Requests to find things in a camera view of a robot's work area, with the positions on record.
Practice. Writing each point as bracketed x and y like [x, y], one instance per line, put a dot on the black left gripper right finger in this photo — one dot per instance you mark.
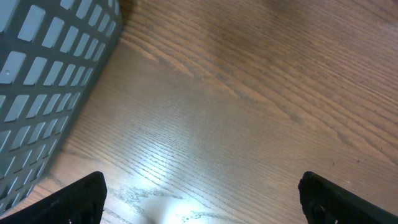
[325, 202]

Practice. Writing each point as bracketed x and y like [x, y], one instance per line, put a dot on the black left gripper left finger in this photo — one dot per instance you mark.
[81, 202]

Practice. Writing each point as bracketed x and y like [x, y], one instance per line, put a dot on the grey plastic shopping basket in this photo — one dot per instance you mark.
[52, 52]

